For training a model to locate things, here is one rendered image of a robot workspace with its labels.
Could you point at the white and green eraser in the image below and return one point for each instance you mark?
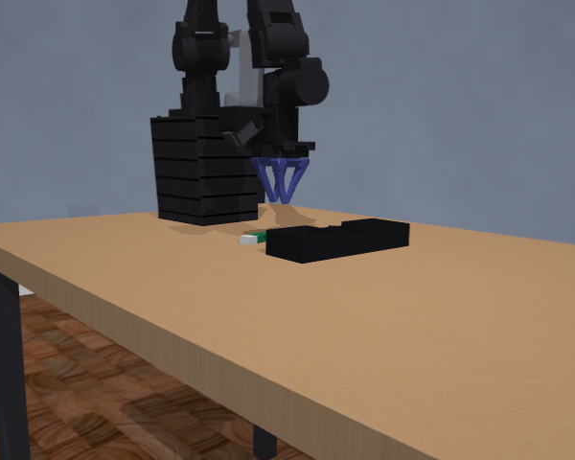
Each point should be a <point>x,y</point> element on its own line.
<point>253,238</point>

